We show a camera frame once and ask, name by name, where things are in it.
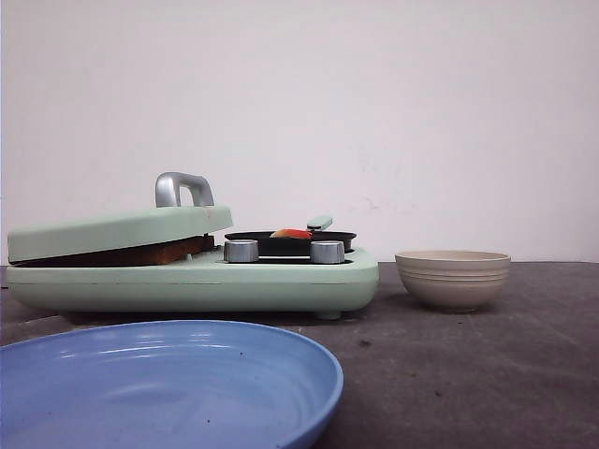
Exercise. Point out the white bread slice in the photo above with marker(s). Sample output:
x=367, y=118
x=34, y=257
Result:
x=141, y=256

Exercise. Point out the beige ribbed bowl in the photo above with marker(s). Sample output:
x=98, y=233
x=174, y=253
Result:
x=453, y=280

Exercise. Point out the black frying pan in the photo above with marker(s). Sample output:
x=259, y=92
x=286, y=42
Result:
x=296, y=247

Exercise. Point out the blue plate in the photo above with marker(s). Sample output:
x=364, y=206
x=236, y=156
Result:
x=172, y=384

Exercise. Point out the mint green breakfast maker base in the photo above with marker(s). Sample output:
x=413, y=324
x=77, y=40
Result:
x=203, y=283

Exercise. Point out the left silver control knob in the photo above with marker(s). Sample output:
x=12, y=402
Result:
x=241, y=251

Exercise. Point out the silver control knob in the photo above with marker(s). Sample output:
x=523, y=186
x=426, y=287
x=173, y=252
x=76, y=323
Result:
x=327, y=252
x=241, y=251

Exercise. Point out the breakfast maker hinged lid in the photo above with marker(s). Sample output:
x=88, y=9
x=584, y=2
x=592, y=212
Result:
x=184, y=208

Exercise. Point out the right silver control knob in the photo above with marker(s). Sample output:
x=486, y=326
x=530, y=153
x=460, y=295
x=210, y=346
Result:
x=327, y=252

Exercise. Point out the pink shrimp middle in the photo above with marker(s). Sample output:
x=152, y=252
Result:
x=291, y=233

